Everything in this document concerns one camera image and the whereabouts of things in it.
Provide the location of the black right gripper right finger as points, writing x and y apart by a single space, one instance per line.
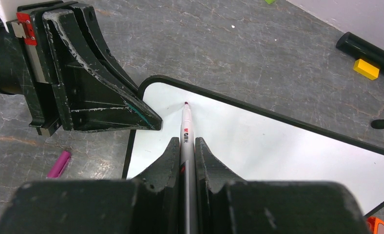
228 204

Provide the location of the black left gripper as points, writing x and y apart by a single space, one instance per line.
53 53

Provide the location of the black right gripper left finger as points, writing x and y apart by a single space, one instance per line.
145 204

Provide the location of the purple whiteboard marker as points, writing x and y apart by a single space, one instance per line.
187 174

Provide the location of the white whiteboard black frame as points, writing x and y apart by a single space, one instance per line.
257 144

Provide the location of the orange semicircle toy piece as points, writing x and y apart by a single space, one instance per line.
375 225

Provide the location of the green cube block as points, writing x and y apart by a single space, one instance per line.
269 1

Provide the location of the yellow rectangular block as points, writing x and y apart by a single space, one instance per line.
366 69

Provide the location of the black cylinder tube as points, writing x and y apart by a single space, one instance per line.
359 48

